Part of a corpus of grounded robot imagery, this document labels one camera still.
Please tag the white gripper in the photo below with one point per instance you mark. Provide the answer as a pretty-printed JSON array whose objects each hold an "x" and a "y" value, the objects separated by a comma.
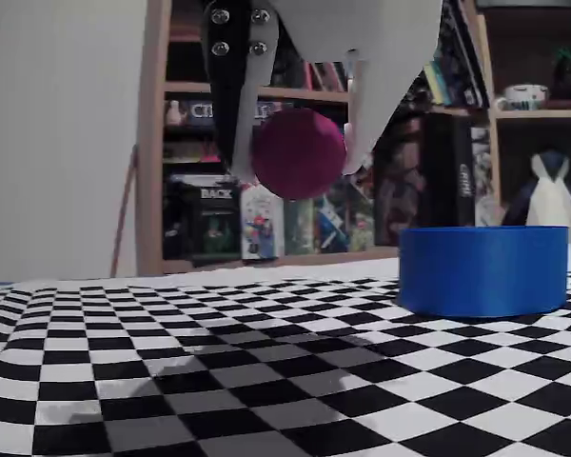
[{"x": 362, "y": 29}]

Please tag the pink ball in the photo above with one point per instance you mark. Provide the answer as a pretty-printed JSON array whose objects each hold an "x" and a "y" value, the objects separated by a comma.
[{"x": 297, "y": 152}]

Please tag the dark Citadels game box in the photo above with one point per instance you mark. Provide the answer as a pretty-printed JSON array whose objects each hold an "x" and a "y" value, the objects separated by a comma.
[{"x": 197, "y": 112}]

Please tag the blue game box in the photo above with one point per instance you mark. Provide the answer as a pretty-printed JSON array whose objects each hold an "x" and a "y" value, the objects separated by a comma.
[{"x": 330, "y": 224}]

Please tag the green game box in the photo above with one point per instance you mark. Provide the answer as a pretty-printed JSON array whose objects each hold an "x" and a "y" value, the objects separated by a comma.
[
  {"x": 361, "y": 231},
  {"x": 299, "y": 228}
]

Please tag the white cartoon game box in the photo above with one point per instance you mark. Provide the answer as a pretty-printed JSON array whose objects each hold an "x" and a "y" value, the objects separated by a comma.
[{"x": 261, "y": 224}]

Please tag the dark red game box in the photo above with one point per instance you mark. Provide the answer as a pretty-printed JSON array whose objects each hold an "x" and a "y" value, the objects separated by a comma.
[{"x": 397, "y": 190}]

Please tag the tall black game box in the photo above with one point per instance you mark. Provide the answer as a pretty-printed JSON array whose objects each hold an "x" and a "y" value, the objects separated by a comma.
[{"x": 449, "y": 166}]

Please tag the white patterned box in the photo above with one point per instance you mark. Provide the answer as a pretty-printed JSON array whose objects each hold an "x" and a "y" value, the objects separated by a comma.
[{"x": 483, "y": 166}]

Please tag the blue round box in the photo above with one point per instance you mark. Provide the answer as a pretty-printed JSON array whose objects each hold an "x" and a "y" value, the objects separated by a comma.
[{"x": 480, "y": 271}]

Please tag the small white figurine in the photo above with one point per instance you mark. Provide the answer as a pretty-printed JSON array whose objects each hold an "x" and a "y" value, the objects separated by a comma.
[{"x": 172, "y": 114}]

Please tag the light wooden bookshelf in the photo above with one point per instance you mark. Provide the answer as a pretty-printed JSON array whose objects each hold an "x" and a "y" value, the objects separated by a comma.
[
  {"x": 542, "y": 114},
  {"x": 152, "y": 143}
]

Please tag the leaning book row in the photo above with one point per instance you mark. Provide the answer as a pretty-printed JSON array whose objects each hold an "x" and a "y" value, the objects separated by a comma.
[{"x": 457, "y": 71}]

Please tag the white patterned bowl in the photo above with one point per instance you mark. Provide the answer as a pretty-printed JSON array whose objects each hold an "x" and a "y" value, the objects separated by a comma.
[{"x": 523, "y": 97}]

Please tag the white and navy penguin figure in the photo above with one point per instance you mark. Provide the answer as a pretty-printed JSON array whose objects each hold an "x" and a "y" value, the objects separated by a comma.
[{"x": 549, "y": 200}]

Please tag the black white checkered mat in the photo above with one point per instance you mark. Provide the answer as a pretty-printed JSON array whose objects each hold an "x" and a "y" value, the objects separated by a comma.
[{"x": 266, "y": 362}]

